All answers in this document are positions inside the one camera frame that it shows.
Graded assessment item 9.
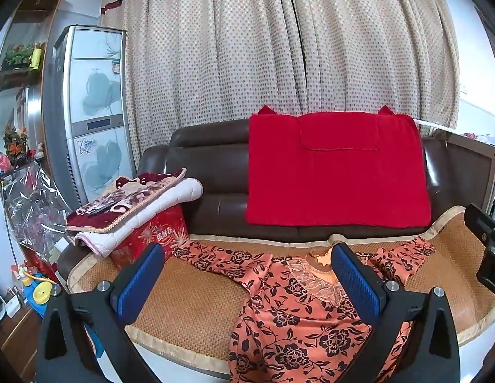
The woven sofa mat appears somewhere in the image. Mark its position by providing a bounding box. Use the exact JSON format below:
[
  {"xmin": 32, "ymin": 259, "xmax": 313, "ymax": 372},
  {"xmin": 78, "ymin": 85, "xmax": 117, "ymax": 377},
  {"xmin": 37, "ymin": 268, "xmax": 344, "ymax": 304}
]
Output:
[{"xmin": 68, "ymin": 205, "xmax": 495, "ymax": 372}]

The maroon floral blanket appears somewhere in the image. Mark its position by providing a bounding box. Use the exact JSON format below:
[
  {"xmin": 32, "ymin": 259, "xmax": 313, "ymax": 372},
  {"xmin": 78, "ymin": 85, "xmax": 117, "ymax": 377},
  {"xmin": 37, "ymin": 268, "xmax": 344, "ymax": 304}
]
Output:
[{"xmin": 66, "ymin": 168, "xmax": 188, "ymax": 234}]

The brown leather sofa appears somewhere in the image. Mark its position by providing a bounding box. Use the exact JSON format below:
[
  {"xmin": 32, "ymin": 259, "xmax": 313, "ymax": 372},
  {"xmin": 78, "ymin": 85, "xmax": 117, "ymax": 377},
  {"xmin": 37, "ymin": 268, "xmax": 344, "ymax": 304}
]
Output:
[{"xmin": 58, "ymin": 117, "xmax": 491, "ymax": 288}]

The standing air conditioner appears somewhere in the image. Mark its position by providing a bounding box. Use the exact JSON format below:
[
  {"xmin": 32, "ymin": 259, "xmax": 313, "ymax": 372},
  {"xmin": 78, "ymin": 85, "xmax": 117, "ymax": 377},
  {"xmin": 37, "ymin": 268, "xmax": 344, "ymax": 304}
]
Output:
[{"xmin": 42, "ymin": 25, "xmax": 136, "ymax": 208}]

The clear plastic sheet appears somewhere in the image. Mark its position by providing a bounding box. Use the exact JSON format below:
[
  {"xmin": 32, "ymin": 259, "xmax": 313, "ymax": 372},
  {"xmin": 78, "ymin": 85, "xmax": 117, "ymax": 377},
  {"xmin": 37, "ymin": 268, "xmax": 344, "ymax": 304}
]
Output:
[{"xmin": 2, "ymin": 163, "xmax": 72, "ymax": 248}]

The flower arrangement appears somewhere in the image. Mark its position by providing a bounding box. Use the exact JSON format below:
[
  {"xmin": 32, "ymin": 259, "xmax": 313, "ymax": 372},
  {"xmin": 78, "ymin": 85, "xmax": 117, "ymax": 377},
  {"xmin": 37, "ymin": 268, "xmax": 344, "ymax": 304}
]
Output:
[{"xmin": 3, "ymin": 125, "xmax": 30, "ymax": 164}]

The white quilt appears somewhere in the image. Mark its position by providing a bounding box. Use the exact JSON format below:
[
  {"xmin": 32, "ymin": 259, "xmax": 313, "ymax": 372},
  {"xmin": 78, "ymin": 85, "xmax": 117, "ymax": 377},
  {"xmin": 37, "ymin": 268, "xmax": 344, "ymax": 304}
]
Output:
[{"xmin": 72, "ymin": 177, "xmax": 203, "ymax": 258}]

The yellow and blue toy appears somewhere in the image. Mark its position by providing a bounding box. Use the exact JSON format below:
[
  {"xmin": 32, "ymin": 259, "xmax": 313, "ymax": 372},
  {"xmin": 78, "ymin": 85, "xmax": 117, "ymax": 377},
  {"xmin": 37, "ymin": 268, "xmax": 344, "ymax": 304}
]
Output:
[{"xmin": 16, "ymin": 263, "xmax": 64, "ymax": 308}]

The wooden display cabinet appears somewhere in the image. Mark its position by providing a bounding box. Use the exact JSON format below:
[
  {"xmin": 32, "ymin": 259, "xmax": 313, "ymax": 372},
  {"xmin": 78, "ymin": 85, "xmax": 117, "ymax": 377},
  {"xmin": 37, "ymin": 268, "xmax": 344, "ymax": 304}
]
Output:
[{"xmin": 0, "ymin": 0, "xmax": 72, "ymax": 176}]

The green ornament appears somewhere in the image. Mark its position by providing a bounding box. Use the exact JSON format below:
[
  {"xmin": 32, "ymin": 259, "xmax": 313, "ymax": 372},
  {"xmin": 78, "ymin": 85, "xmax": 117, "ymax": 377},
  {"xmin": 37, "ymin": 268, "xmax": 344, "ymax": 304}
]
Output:
[{"xmin": 2, "ymin": 44, "xmax": 34, "ymax": 68}]

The orange floral shirt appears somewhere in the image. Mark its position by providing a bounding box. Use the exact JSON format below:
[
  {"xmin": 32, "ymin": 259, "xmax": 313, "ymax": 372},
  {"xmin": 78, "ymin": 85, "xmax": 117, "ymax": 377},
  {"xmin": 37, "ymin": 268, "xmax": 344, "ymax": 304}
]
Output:
[{"xmin": 171, "ymin": 236, "xmax": 436, "ymax": 383}]

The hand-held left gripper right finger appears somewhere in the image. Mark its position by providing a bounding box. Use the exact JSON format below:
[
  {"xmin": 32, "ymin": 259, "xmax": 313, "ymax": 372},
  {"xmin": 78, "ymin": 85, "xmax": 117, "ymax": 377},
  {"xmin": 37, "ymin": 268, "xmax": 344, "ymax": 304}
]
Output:
[{"xmin": 330, "ymin": 243, "xmax": 461, "ymax": 383}]

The red cloth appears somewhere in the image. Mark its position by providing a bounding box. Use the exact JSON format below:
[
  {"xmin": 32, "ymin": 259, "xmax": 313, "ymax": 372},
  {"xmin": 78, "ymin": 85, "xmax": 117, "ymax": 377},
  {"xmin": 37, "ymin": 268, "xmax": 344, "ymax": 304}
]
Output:
[{"xmin": 246, "ymin": 105, "xmax": 432, "ymax": 229}]

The beige dotted curtain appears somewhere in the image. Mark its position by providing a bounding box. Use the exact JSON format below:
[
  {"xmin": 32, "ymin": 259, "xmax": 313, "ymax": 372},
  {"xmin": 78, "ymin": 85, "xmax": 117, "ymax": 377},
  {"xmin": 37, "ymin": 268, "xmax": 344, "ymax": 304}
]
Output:
[{"xmin": 100, "ymin": 0, "xmax": 461, "ymax": 164}]

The red gift box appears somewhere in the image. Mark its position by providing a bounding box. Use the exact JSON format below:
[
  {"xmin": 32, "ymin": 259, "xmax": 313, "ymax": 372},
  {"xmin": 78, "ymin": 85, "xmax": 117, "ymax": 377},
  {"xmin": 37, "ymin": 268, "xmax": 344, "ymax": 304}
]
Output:
[{"xmin": 108, "ymin": 203, "xmax": 190, "ymax": 272}]

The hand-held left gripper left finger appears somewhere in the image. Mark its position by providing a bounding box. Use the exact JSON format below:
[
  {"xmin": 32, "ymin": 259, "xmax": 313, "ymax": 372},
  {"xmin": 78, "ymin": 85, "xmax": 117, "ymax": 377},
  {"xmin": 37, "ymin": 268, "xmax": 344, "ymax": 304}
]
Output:
[{"xmin": 34, "ymin": 243, "xmax": 166, "ymax": 383}]

